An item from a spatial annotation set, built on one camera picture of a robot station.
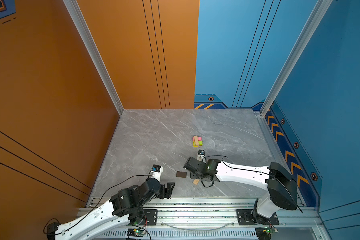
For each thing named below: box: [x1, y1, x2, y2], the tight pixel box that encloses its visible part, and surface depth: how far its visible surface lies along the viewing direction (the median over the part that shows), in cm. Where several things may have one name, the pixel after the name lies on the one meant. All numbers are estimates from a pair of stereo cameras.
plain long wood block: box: [193, 135, 199, 146], surface depth 101 cm
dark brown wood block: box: [176, 171, 187, 178], surface depth 89 cm
